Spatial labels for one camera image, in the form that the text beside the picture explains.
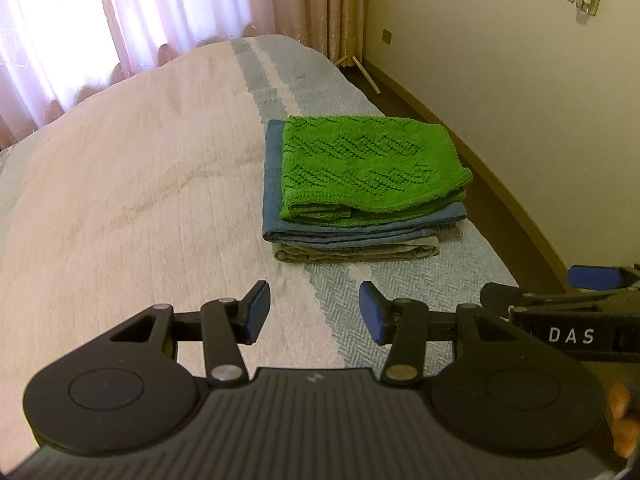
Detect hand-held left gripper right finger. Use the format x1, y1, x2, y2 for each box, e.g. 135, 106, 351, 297
359, 281, 523, 387

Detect pink sheer curtain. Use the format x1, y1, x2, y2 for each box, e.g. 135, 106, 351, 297
0, 0, 281, 150

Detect green knit sweater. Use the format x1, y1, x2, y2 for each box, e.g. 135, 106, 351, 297
278, 115, 474, 226

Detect folded blue garment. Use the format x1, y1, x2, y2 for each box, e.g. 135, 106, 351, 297
262, 119, 469, 249

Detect patterned beige drape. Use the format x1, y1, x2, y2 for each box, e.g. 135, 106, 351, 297
250, 0, 370, 69

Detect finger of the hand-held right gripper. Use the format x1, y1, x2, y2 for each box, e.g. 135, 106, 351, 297
479, 282, 610, 312
567, 264, 640, 293

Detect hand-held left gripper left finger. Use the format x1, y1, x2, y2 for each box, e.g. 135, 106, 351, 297
107, 280, 272, 388

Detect wooden stick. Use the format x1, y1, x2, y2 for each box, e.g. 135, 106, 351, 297
350, 55, 382, 95

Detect person's right hand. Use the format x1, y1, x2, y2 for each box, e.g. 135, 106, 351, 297
604, 381, 640, 459

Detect bed with quilted cover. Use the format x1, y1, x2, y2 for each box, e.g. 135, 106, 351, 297
0, 35, 521, 461

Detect folded olive garment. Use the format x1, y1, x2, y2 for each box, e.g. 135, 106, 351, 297
273, 232, 441, 264

